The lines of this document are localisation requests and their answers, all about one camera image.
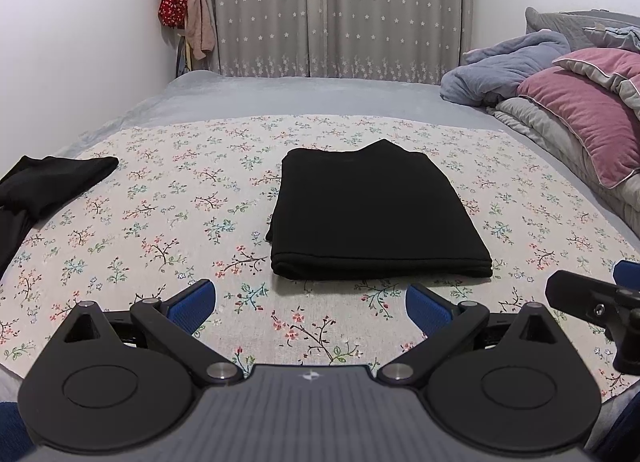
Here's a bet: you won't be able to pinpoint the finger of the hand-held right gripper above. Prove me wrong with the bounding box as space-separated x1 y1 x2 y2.
545 269 640 375
614 261 640 293

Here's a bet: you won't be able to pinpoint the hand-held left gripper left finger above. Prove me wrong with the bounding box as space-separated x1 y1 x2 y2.
62 278 246 385

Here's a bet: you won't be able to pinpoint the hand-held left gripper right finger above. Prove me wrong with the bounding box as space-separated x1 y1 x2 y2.
377 283 561 385

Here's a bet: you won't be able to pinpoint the black pants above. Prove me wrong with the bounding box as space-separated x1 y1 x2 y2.
265 138 493 279

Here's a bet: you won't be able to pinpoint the floral bed cloth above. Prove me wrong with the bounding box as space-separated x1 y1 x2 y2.
0 114 640 403

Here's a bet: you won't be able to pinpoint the grey quilt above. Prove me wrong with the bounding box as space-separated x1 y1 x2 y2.
487 96 640 233

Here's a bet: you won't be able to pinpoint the dark pink velvet pillow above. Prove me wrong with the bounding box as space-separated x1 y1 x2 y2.
517 66 640 189

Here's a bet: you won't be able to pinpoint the black garment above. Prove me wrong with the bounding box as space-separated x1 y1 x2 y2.
0 155 120 275

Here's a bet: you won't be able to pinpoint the pink and grey pillow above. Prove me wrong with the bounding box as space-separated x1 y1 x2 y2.
552 48 640 117

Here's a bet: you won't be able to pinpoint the blue-grey blanket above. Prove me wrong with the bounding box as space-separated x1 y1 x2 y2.
440 29 573 107

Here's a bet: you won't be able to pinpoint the grey quilted pillow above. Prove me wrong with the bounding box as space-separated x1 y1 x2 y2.
525 6 640 50

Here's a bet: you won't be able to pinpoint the pink hanging cloth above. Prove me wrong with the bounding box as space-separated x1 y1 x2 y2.
182 0 217 61

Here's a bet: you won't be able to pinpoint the grey star-print curtain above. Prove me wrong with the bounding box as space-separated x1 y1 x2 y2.
192 0 473 78

